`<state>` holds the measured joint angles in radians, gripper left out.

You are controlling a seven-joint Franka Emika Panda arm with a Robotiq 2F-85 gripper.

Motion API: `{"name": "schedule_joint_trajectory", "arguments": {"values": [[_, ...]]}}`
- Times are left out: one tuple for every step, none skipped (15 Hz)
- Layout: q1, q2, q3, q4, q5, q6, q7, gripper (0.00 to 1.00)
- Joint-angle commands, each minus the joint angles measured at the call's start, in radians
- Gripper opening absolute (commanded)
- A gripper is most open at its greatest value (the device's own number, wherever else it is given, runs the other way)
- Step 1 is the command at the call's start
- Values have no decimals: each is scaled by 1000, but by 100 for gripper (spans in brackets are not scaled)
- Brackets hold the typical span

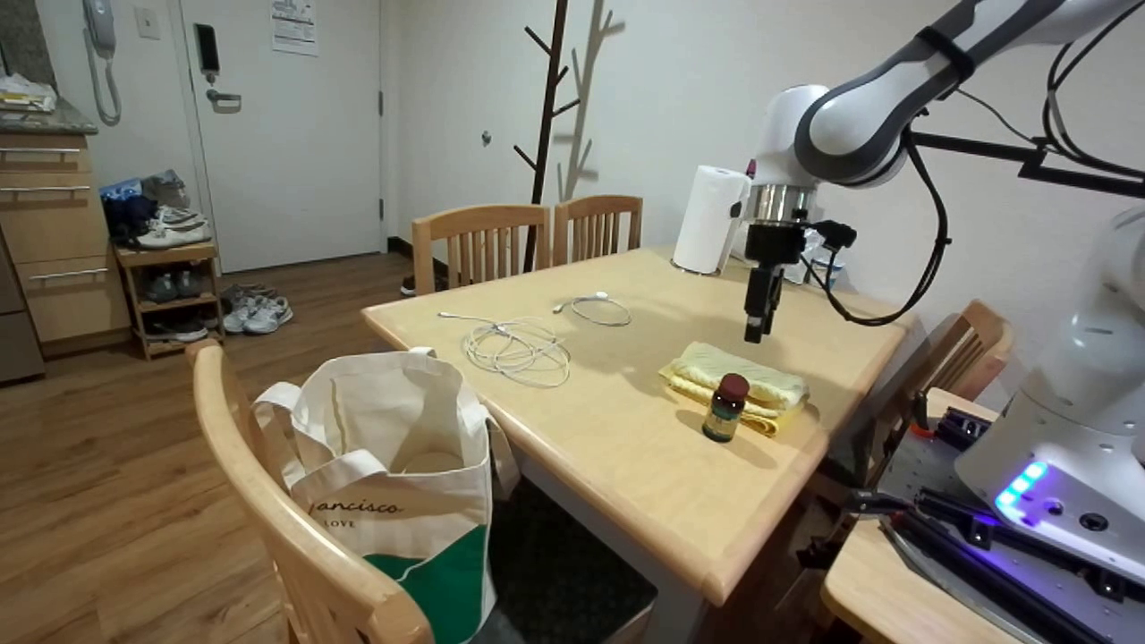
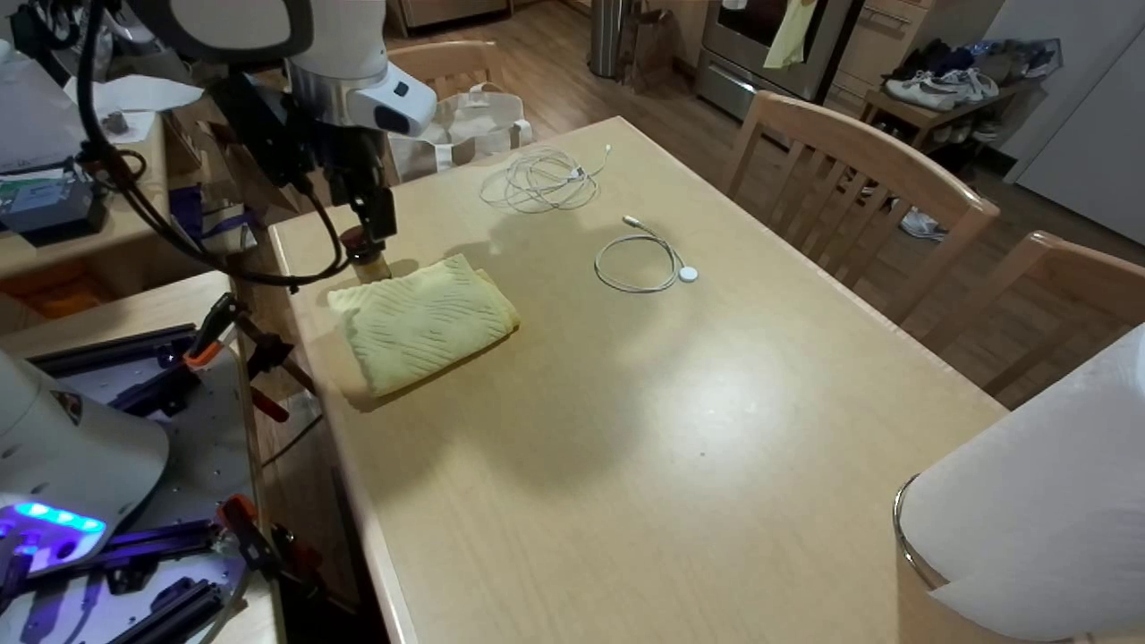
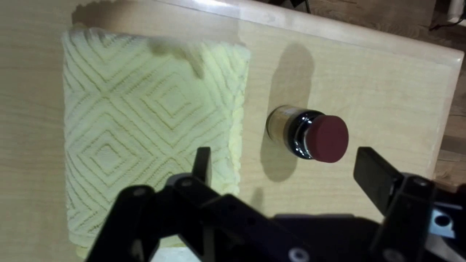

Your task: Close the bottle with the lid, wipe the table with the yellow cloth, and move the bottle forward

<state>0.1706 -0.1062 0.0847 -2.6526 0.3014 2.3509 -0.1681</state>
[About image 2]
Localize blue grey device box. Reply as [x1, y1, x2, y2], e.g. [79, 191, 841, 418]
[0, 161, 111, 250]

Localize white grey sneaker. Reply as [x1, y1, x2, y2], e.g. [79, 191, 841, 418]
[882, 67, 1004, 117]

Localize light wooden slatted chair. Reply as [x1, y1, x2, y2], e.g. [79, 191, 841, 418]
[925, 230, 1145, 405]
[725, 89, 1004, 329]

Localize long tangled white cable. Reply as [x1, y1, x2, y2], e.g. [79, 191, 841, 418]
[475, 144, 617, 219]

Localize yellow textured cloth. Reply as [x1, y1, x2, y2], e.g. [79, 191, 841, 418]
[326, 250, 524, 405]

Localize red black clamp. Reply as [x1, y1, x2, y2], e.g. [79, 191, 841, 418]
[214, 489, 330, 590]

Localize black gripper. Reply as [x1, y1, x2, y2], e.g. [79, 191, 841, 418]
[317, 122, 400, 259]

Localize orange black clamp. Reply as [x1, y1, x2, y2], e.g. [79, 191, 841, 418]
[176, 290, 301, 423]

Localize wooden shoe rack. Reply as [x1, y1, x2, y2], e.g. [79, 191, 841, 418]
[861, 83, 1030, 161]

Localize white paper sheet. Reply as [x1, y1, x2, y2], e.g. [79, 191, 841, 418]
[61, 71, 207, 149]

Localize metal trash can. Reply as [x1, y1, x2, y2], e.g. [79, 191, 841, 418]
[586, 0, 637, 83]

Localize white robot base blue light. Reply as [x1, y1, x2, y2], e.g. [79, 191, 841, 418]
[0, 345, 176, 579]

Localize white cylinder with metal rim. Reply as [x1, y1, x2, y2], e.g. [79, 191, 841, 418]
[890, 323, 1145, 644]

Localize dark blue shoe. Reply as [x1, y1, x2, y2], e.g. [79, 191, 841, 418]
[890, 34, 1068, 89]

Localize wooden side desk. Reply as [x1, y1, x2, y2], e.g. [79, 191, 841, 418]
[0, 105, 214, 290]

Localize small dark bottle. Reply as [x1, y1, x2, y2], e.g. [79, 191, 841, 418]
[352, 248, 399, 285]

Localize white door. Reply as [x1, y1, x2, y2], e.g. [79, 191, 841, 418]
[1008, 0, 1145, 250]

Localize white charger cable with puck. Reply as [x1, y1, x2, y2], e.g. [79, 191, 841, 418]
[592, 210, 707, 297]

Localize yellow hanging towel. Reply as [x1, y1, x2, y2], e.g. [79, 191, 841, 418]
[762, 0, 824, 74]

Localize wooden drawer cabinet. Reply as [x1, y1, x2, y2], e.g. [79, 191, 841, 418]
[821, 0, 943, 117]

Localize brown paper bag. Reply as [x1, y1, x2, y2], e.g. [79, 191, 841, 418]
[623, 3, 682, 89]

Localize stainless steel oven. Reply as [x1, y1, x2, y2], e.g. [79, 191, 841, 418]
[694, 0, 865, 122]

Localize dark red round lid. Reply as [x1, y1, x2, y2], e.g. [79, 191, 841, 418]
[339, 224, 388, 266]

